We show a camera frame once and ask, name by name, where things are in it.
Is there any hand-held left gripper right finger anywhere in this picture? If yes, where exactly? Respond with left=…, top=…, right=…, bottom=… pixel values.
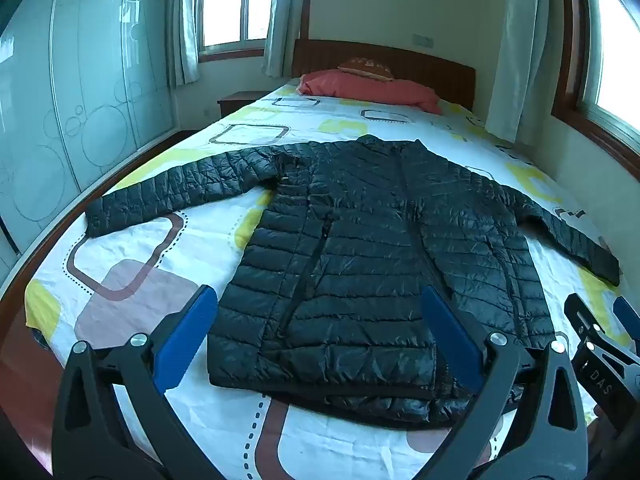
left=415, top=285, right=590, bottom=480

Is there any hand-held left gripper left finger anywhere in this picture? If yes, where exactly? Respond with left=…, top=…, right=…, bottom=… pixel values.
left=51, top=285, right=226, bottom=480

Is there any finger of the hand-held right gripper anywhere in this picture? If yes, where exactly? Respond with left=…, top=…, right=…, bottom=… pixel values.
left=564, top=292, right=608, bottom=348
left=613, top=296, right=640, bottom=348

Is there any black quilted puffer jacket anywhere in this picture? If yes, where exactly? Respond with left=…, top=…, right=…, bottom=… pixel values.
left=85, top=135, right=622, bottom=429

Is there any bed with patterned sheet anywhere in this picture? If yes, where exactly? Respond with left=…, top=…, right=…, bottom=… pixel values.
left=24, top=77, right=640, bottom=480

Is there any brown wooden nightstand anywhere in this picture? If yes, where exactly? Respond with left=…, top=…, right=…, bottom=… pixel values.
left=217, top=91, right=273, bottom=118

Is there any pink pillow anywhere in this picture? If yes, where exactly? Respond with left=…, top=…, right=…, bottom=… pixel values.
left=298, top=70, right=443, bottom=115

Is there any frosted glass sliding wardrobe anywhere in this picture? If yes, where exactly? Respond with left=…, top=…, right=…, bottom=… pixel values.
left=0, top=0, right=181, bottom=281

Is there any brown wooden headboard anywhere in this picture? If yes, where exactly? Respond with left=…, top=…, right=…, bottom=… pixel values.
left=291, top=38, right=477, bottom=111

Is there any long white curtain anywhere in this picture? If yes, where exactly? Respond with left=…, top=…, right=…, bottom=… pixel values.
left=486, top=0, right=562, bottom=143

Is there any orange patterned cushion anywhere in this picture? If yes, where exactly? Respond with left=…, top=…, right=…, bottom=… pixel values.
left=338, top=56, right=396, bottom=81

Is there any narrow white curtain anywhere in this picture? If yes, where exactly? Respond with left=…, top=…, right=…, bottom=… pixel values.
left=167, top=0, right=201, bottom=86

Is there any window behind nightstand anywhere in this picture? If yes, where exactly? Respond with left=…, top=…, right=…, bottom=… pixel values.
left=195, top=0, right=273, bottom=63

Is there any white curtain beside headboard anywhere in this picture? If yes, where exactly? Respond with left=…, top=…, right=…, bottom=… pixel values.
left=261, top=0, right=313, bottom=78

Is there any wide wooden frame window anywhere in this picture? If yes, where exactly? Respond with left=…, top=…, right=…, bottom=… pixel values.
left=551, top=0, right=640, bottom=181

